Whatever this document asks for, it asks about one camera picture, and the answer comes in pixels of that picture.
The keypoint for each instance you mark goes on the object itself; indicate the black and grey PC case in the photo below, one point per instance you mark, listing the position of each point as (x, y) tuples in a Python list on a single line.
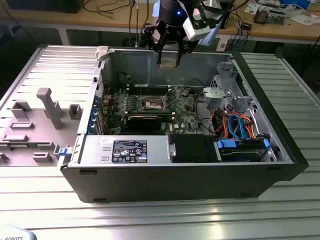
[(175, 182)]

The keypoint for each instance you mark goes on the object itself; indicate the pale blue teach pendant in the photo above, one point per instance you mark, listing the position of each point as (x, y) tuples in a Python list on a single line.
[(15, 233)]

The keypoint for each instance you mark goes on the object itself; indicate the blue case latch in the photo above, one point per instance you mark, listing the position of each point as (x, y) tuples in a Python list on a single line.
[(62, 151)]

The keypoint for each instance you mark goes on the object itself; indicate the hard disk in blue carrier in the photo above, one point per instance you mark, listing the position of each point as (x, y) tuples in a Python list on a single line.
[(226, 144)]

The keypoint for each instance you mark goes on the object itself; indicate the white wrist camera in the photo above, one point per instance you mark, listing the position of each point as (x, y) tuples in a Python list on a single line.
[(195, 31)]

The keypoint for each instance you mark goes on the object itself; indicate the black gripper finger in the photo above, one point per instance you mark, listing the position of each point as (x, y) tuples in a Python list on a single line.
[(186, 42), (152, 37)]

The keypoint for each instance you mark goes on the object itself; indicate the coin cell battery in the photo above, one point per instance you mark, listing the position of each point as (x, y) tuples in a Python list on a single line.
[(184, 93)]

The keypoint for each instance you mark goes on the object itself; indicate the silver power supply unit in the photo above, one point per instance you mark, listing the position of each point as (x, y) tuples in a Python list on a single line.
[(155, 150)]

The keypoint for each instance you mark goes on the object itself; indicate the silver metal drive cage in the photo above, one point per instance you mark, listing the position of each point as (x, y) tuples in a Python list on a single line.
[(215, 93)]

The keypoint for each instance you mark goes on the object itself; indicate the black graphics card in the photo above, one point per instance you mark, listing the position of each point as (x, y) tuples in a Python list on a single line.
[(143, 123)]

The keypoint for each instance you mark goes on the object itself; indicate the silver CPU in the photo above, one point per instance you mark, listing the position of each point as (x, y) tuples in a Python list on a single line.
[(168, 62)]

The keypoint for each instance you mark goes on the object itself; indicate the green motherboard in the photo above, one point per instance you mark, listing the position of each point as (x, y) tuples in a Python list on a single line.
[(185, 117)]

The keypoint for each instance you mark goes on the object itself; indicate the black equipment box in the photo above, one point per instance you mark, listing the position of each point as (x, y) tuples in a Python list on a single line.
[(42, 6)]

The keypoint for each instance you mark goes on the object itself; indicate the black case fan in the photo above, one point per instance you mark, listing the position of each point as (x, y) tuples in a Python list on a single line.
[(123, 78)]

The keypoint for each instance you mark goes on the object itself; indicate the grey electronic device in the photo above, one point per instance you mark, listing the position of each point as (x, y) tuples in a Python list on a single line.
[(277, 17)]

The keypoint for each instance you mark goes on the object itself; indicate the grey parts rack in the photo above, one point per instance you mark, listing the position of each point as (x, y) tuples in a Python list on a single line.
[(37, 140)]

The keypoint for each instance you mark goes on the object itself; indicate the CPU socket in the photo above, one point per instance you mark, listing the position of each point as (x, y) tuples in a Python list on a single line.
[(152, 103)]

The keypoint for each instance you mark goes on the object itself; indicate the white paper sheet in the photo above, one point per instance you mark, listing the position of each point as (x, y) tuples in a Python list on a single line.
[(303, 20)]

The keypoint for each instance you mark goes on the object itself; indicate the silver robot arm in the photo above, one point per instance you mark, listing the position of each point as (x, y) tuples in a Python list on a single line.
[(210, 32)]

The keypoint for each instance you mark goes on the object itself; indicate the black CPU cooler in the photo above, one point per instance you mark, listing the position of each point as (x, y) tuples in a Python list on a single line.
[(261, 16)]

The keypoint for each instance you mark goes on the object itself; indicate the wooden workbench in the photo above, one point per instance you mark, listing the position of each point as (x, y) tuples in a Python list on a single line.
[(100, 17)]

